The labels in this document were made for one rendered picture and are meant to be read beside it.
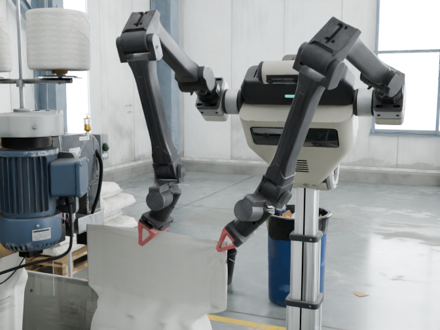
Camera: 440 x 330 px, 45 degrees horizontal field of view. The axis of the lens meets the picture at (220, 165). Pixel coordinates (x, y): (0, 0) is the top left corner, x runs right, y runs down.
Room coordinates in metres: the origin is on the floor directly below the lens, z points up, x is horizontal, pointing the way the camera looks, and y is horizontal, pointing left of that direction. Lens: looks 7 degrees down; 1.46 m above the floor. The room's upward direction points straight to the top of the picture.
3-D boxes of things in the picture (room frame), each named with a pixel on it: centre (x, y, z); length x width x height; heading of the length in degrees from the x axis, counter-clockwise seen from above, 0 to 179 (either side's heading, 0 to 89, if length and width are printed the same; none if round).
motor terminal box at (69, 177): (1.32, 0.38, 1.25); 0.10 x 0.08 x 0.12; 3
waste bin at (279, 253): (3.72, -0.56, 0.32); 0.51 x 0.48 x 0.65; 158
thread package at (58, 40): (1.45, 0.43, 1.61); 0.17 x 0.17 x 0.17
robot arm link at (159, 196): (1.51, 0.16, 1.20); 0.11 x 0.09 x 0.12; 159
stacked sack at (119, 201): (5.02, 1.14, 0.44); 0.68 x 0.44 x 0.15; 158
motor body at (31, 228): (1.31, 0.48, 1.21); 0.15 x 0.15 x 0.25
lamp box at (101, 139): (1.85, 0.44, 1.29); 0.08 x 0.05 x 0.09; 68
